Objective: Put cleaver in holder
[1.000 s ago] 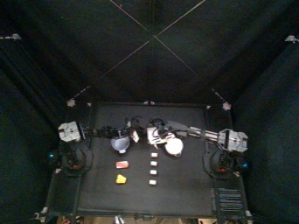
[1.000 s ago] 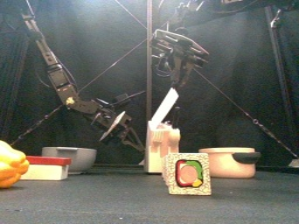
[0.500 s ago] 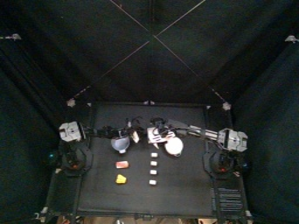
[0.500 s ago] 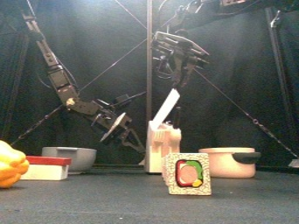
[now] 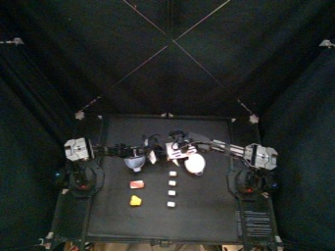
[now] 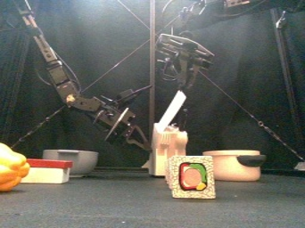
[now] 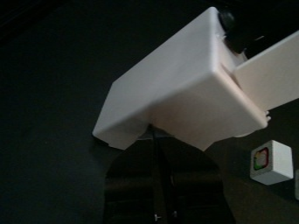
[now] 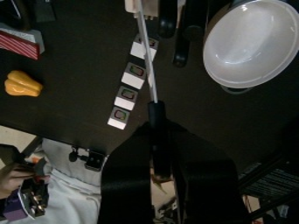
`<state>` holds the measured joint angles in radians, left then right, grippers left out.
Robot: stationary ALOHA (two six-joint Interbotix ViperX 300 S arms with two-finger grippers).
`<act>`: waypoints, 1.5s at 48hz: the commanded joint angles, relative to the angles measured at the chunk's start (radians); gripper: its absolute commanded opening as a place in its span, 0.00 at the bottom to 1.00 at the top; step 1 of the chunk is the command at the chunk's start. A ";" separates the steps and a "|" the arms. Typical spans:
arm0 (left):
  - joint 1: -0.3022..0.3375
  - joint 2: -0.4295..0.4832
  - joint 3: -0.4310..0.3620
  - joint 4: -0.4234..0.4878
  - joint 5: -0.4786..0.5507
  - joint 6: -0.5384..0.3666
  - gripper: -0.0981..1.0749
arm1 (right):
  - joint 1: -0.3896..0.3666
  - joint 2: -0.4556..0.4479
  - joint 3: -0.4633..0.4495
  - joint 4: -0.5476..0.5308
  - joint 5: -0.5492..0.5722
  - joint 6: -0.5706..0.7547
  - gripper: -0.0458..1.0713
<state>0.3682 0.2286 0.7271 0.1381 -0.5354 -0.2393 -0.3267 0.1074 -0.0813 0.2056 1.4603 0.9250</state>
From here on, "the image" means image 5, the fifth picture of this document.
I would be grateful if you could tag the black right arm base stand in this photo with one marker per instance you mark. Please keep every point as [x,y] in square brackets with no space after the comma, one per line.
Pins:
[252,183]

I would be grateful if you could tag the red and white toy block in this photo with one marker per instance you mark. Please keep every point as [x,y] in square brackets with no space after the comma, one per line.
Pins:
[136,184]

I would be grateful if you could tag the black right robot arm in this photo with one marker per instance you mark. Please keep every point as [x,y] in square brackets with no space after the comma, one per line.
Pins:
[227,148]

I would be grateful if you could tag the white text label plate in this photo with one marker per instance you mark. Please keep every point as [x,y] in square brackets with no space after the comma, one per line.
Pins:
[258,225]

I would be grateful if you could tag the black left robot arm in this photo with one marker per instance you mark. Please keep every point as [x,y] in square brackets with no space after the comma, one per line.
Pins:
[108,151]

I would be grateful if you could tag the yellow toy pepper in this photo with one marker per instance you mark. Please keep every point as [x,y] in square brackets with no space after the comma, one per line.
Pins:
[135,200]

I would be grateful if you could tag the blue-grey toy bowl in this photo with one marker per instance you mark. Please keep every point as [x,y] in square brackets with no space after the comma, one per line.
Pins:
[133,162]

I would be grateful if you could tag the grey vertical frame pole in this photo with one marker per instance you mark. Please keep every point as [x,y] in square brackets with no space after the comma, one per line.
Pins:
[168,19]

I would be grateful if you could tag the toy sushi roll piece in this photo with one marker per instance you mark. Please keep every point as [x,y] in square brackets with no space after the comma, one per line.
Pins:
[172,183]
[171,192]
[171,204]
[172,174]

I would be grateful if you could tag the grey frame bracket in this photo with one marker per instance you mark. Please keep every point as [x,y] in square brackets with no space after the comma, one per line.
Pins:
[79,115]
[15,41]
[164,115]
[254,118]
[327,43]

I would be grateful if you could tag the black left arm base stand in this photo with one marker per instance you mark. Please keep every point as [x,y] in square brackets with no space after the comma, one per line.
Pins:
[80,178]

